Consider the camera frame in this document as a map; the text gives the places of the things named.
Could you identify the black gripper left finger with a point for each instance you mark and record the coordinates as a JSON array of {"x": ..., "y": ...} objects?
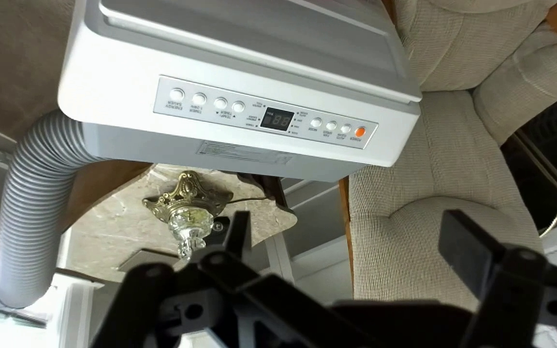
[{"x": 235, "y": 232}]

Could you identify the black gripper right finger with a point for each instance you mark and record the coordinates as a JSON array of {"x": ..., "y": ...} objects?
[{"x": 468, "y": 243}]

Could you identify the white portable air conditioner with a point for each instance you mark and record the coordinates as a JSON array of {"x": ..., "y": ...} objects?
[{"x": 226, "y": 58}]

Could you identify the brass crystal lamp white shade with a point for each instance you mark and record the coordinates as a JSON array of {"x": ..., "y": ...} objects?
[{"x": 187, "y": 205}]

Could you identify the beige upholstered armchair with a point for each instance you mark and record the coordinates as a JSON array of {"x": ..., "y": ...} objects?
[{"x": 433, "y": 193}]

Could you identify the stone-top white lamp table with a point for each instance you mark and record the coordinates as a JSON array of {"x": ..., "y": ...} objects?
[{"x": 116, "y": 224}]

